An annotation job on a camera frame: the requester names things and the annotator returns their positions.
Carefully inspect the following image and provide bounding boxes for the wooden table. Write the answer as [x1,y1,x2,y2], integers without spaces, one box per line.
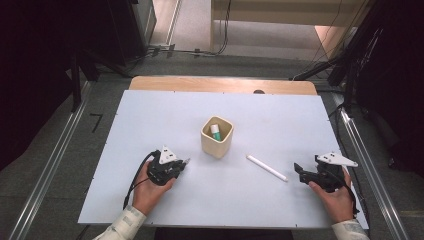
[128,75,318,96]

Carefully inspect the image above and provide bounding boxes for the person's dark lap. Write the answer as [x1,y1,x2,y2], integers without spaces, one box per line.
[154,227,295,240]

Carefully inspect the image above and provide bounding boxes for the green and white glue stick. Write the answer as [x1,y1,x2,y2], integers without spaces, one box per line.
[209,123,223,142]

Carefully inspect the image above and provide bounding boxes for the person's left hand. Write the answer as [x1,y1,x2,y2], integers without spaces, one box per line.
[132,161,178,216]

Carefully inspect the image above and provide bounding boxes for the black metal stand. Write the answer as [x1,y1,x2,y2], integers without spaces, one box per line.
[67,49,101,113]

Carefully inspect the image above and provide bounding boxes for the beige square cup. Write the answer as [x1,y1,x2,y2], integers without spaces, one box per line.
[200,115,235,160]

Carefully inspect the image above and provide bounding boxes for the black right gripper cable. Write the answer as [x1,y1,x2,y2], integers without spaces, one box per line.
[343,181,361,215]

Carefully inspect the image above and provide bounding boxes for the white pen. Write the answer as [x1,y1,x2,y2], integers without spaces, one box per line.
[245,154,289,183]

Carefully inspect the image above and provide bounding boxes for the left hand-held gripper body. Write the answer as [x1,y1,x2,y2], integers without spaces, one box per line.
[146,145,178,187]

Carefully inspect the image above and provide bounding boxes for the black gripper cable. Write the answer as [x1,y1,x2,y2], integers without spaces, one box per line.
[122,150,161,211]
[343,181,361,215]

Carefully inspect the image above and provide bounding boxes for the black cabinet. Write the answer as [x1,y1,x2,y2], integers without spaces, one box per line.
[105,0,158,67]

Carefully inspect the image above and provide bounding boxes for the person's right hand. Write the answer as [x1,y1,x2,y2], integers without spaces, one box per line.
[308,167,354,225]

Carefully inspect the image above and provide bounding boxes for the aluminium rail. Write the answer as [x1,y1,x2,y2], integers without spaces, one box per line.
[332,92,410,240]
[7,80,92,240]

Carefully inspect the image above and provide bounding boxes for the black tripod stand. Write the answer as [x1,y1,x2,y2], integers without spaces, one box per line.
[289,19,388,116]

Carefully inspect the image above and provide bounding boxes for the white board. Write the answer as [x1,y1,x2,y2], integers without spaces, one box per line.
[77,89,370,230]

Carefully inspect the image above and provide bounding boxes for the light wooden furniture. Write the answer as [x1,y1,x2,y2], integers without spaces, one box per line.
[209,0,372,56]

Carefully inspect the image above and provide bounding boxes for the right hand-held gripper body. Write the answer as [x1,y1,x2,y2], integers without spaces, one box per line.
[307,152,360,194]

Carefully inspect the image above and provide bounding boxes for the black hanging cables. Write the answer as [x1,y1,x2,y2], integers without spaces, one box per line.
[213,0,233,57]

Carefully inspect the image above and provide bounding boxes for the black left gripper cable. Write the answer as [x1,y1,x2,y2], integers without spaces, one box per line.
[122,150,161,211]

